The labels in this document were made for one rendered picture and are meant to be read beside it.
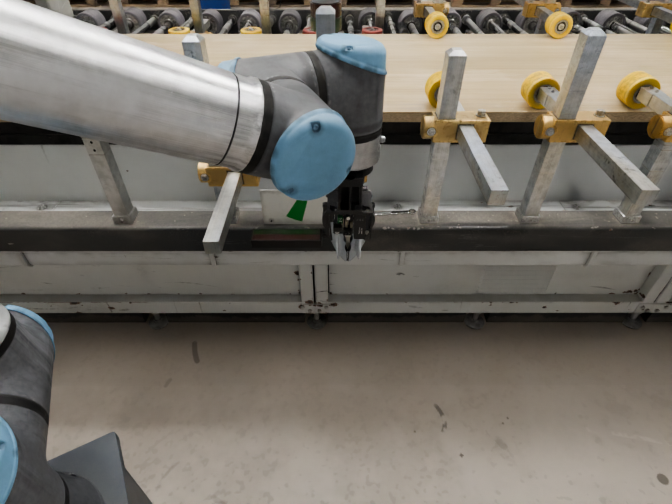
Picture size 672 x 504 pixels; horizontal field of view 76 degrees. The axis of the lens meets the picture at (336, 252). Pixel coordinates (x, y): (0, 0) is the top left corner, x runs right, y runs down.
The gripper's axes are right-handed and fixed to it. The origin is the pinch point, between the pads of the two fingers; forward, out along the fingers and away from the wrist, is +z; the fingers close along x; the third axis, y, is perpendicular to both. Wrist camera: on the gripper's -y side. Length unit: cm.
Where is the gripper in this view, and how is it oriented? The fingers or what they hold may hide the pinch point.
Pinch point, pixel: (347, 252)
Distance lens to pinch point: 79.1
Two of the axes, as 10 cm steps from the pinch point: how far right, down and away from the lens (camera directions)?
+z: 0.0, 7.7, 6.4
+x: 10.0, 0.0, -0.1
